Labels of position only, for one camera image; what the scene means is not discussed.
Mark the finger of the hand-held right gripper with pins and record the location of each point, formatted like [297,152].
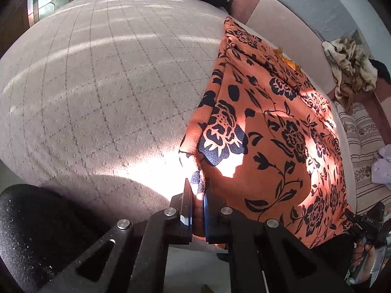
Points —
[353,219]

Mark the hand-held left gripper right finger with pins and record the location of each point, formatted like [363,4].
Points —
[207,219]

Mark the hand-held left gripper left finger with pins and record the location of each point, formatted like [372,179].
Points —
[187,210]

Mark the orange floral cloth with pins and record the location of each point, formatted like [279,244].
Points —
[275,146]

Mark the person's right hand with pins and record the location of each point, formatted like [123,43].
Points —
[366,251]

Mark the lilac cloth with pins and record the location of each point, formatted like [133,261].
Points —
[383,164]

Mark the striped floral pillow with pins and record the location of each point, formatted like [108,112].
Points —
[363,146]

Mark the beige brown patterned blanket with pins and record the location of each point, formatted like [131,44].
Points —
[351,67]

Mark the pink bolster cushion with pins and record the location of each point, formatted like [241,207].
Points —
[275,21]

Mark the blue-grey pillow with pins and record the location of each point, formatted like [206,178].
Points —
[317,3]

